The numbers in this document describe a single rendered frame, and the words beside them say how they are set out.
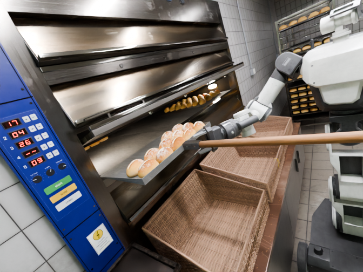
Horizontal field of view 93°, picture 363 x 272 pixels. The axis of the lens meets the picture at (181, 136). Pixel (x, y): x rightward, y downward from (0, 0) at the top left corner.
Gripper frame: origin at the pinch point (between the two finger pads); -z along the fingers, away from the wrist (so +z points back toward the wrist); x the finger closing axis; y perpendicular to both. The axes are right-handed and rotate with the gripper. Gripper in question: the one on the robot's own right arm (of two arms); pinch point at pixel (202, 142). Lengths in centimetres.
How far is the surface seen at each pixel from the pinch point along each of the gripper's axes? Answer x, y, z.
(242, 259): -47, 20, -6
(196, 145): 0.7, 1.9, -3.6
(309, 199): -120, -40, 99
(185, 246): -60, -13, -26
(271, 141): 0.8, 26.1, 13.7
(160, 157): 2.3, 0.5, -19.8
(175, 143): 2.8, -6.0, -10.3
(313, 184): -120, -50, 120
